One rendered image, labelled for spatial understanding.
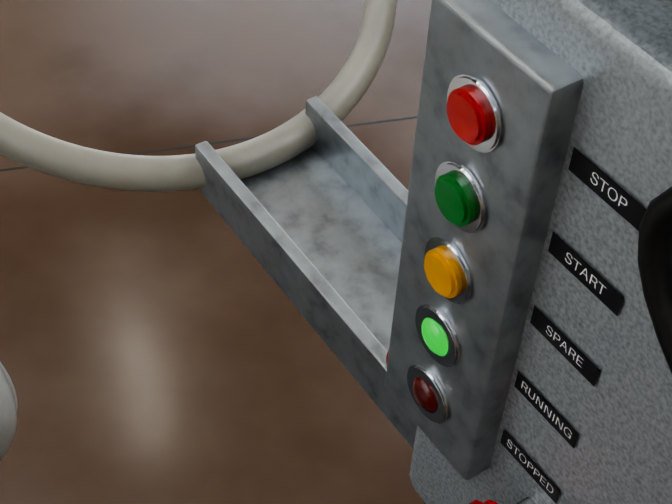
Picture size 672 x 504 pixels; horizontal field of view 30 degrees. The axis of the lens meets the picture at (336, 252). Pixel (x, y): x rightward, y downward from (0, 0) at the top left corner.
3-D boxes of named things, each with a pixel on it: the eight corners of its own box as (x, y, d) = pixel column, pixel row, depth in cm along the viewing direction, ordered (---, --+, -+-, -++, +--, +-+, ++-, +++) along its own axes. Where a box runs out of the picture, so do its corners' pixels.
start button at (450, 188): (480, 230, 59) (488, 190, 57) (463, 239, 58) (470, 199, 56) (446, 197, 60) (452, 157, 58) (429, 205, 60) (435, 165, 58)
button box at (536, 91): (502, 462, 71) (603, 69, 51) (465, 484, 70) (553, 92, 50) (418, 367, 76) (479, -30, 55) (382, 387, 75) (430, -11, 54)
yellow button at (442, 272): (467, 301, 62) (474, 266, 61) (450, 310, 62) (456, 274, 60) (435, 268, 64) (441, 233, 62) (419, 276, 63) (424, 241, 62)
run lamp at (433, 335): (460, 358, 66) (466, 329, 65) (439, 370, 66) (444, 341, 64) (433, 329, 68) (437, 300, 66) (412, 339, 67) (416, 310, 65)
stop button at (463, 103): (495, 149, 55) (504, 104, 53) (477, 158, 55) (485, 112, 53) (459, 116, 56) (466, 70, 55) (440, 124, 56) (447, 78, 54)
